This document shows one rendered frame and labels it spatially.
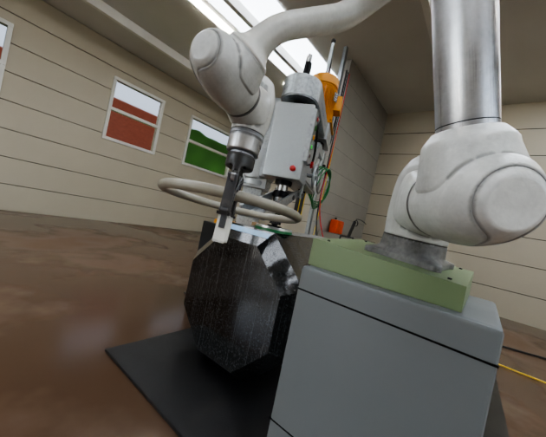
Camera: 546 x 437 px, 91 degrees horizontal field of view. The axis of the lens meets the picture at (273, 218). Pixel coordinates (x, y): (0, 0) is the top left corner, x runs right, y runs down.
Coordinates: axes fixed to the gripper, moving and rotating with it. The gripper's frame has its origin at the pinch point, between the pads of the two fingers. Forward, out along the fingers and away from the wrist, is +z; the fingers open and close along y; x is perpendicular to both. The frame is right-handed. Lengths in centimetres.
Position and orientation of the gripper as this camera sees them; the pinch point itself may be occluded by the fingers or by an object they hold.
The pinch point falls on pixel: (222, 230)
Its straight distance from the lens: 70.2
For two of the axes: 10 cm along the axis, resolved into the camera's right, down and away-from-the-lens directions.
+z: -2.4, 9.7, -0.8
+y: -0.5, 0.7, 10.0
